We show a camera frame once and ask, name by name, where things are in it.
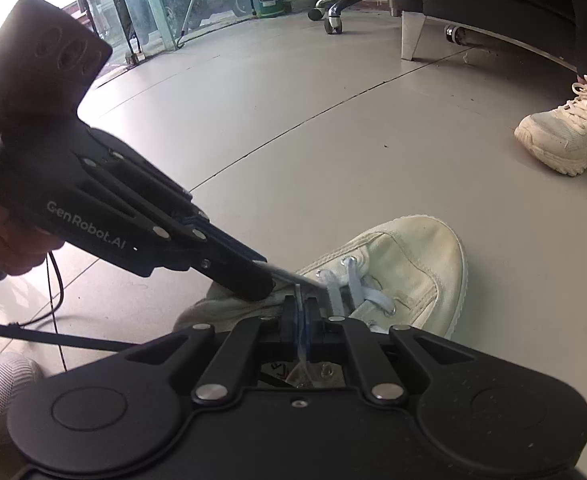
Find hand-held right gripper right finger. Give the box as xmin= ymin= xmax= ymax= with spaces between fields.
xmin=303 ymin=297 xmax=478 ymax=405

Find light blue shoelace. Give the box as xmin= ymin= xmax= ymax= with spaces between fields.
xmin=266 ymin=255 xmax=397 ymax=391

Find person's left hand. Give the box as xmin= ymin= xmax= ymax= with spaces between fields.
xmin=0 ymin=145 xmax=67 ymax=279

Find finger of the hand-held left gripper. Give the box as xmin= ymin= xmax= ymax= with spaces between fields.
xmin=133 ymin=226 xmax=277 ymax=303
xmin=80 ymin=152 xmax=270 ymax=264

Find thin black cable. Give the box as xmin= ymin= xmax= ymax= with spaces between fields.
xmin=46 ymin=252 xmax=67 ymax=373

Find white canvas shoe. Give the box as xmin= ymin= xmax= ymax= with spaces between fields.
xmin=173 ymin=214 xmax=469 ymax=341

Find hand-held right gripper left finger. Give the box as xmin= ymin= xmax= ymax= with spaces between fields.
xmin=124 ymin=296 xmax=300 ymax=405

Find glass partition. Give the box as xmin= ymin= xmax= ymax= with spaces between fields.
xmin=68 ymin=0 xmax=254 ymax=66

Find grey mesh sneaker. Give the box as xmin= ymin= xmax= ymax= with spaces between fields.
xmin=0 ymin=335 xmax=44 ymax=453

